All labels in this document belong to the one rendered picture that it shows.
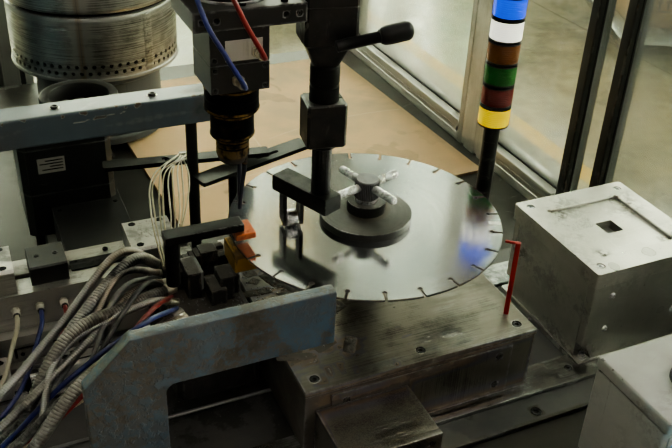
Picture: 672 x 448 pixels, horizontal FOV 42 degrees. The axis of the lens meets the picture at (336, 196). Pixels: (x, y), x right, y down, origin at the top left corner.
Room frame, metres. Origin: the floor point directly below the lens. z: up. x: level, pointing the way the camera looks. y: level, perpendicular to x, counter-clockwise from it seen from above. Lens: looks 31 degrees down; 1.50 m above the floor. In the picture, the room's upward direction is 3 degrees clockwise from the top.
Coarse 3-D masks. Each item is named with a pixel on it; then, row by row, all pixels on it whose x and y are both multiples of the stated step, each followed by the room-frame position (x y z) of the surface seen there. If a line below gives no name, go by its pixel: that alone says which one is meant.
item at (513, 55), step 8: (488, 40) 1.13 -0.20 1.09; (488, 48) 1.13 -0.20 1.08; (496, 48) 1.12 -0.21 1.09; (504, 48) 1.11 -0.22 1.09; (512, 48) 1.12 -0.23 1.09; (488, 56) 1.13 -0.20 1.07; (496, 56) 1.12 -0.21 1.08; (504, 56) 1.11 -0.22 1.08; (512, 56) 1.12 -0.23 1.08; (496, 64) 1.12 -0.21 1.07; (504, 64) 1.11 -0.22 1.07; (512, 64) 1.12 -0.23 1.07
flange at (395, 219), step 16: (352, 208) 0.88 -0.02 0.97; (368, 208) 0.87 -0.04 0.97; (384, 208) 0.89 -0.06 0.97; (400, 208) 0.90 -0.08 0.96; (336, 224) 0.86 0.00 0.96; (352, 224) 0.86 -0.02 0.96; (368, 224) 0.86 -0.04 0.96; (384, 224) 0.86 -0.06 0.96; (400, 224) 0.86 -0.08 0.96; (352, 240) 0.84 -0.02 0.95; (368, 240) 0.84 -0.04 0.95; (384, 240) 0.84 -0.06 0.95
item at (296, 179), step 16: (320, 160) 0.83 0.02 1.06; (272, 176) 0.87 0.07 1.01; (288, 176) 0.87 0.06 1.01; (304, 176) 0.87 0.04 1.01; (320, 176) 0.83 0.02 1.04; (288, 192) 0.85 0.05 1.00; (304, 192) 0.84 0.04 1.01; (320, 192) 0.83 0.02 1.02; (336, 192) 0.84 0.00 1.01; (320, 208) 0.82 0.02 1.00; (336, 208) 0.83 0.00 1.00
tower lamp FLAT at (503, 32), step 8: (496, 24) 1.12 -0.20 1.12; (504, 24) 1.11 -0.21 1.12; (512, 24) 1.11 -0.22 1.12; (520, 24) 1.12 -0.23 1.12; (496, 32) 1.12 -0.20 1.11; (504, 32) 1.11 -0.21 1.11; (512, 32) 1.11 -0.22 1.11; (520, 32) 1.12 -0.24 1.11; (496, 40) 1.12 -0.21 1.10; (504, 40) 1.11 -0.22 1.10; (512, 40) 1.11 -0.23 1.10; (520, 40) 1.12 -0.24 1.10
